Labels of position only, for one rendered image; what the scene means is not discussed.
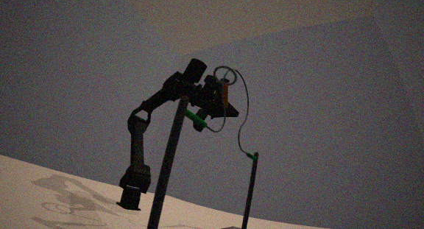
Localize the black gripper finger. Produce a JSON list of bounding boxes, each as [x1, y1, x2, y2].
[[211, 101, 238, 119], [219, 95, 239, 115]]

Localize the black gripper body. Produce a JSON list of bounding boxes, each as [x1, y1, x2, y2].
[[188, 83, 222, 133]]

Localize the orange bar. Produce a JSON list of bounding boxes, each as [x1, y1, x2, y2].
[[213, 66, 237, 108]]

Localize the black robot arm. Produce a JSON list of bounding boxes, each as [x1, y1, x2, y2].
[[116, 59, 219, 211]]

